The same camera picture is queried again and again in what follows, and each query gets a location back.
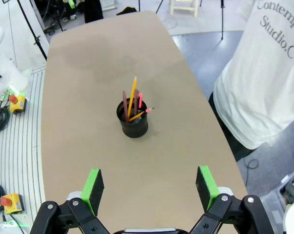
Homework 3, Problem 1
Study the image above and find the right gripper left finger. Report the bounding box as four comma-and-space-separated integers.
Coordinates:
29, 168, 111, 234

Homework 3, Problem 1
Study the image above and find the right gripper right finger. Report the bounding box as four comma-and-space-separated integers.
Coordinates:
188, 165, 277, 234

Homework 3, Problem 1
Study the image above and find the yellow pencil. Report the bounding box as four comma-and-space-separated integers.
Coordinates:
128, 106, 156, 122
127, 75, 138, 118

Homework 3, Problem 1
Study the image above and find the dark brown pen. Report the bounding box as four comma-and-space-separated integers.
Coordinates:
134, 89, 140, 116
122, 90, 129, 120

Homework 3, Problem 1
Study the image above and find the black mesh pen holder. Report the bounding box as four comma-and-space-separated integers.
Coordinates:
116, 97, 149, 139

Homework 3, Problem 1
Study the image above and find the grey plastic storage bin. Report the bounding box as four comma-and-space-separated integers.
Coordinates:
259, 167, 294, 234

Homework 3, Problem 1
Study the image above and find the yellow emergency stop box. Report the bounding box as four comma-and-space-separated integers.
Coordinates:
9, 94, 28, 115
0, 193, 25, 215

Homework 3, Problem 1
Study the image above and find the person in white T-shirt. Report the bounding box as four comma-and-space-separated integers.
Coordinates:
208, 0, 294, 162

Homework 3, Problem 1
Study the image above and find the thin black stand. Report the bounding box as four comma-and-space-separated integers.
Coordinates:
219, 0, 226, 41

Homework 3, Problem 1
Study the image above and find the black tripod stand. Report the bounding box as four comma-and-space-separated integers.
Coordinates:
1, 0, 49, 61

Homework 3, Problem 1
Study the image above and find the wooden stool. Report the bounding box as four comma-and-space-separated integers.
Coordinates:
169, 0, 201, 18

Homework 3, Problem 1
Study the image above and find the looped black floor cable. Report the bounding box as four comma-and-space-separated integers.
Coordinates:
242, 157, 260, 186

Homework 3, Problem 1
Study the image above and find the slotted aluminium base plate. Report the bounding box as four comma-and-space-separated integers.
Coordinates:
0, 65, 47, 234

